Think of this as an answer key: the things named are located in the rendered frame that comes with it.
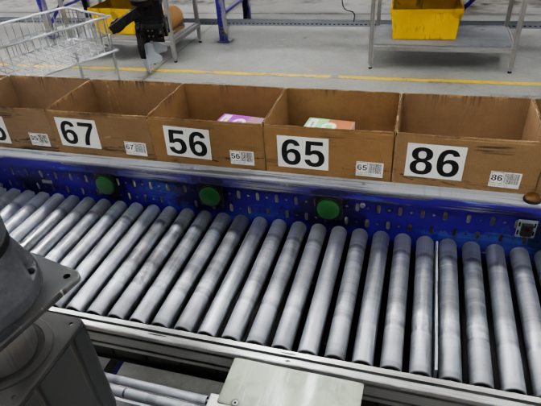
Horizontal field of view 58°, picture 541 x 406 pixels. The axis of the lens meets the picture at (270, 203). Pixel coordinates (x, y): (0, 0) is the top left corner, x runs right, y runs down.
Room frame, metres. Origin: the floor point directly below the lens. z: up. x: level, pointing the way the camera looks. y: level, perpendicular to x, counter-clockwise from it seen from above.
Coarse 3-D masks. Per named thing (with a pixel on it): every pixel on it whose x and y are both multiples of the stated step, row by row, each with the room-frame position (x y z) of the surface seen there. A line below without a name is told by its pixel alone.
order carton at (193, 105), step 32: (192, 96) 1.74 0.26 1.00; (224, 96) 1.70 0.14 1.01; (256, 96) 1.66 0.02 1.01; (160, 128) 1.46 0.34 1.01; (224, 128) 1.39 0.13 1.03; (256, 128) 1.36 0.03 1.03; (160, 160) 1.47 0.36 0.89; (192, 160) 1.43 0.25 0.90; (224, 160) 1.40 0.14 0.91; (256, 160) 1.36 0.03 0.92
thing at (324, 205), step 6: (318, 204) 1.22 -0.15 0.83; (324, 204) 1.21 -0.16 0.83; (330, 204) 1.21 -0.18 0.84; (336, 204) 1.21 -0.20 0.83; (318, 210) 1.22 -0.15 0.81; (324, 210) 1.21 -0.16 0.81; (330, 210) 1.21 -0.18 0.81; (336, 210) 1.20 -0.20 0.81; (324, 216) 1.21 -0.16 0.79; (330, 216) 1.21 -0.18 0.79; (336, 216) 1.20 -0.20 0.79
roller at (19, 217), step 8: (40, 192) 1.55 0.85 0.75; (32, 200) 1.50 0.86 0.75; (40, 200) 1.51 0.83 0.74; (24, 208) 1.45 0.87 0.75; (32, 208) 1.46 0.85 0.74; (16, 216) 1.41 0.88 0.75; (24, 216) 1.42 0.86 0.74; (8, 224) 1.36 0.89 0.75; (16, 224) 1.38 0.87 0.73; (8, 232) 1.34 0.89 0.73
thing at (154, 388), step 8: (112, 376) 0.72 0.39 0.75; (120, 376) 0.71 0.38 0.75; (120, 384) 0.70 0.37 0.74; (128, 384) 0.69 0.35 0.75; (136, 384) 0.69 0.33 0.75; (144, 384) 0.69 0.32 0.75; (152, 384) 0.69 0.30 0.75; (152, 392) 0.67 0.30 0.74; (160, 392) 0.67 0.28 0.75; (168, 392) 0.66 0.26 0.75; (176, 392) 0.66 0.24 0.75; (184, 392) 0.66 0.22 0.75; (192, 392) 0.66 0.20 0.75; (192, 400) 0.64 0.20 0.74; (200, 400) 0.64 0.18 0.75
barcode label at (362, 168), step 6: (360, 162) 1.26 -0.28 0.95; (366, 162) 1.25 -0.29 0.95; (360, 168) 1.26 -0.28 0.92; (366, 168) 1.25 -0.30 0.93; (372, 168) 1.25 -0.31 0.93; (378, 168) 1.24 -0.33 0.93; (360, 174) 1.26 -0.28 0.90; (366, 174) 1.25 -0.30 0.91; (372, 174) 1.25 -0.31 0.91; (378, 174) 1.24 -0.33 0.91
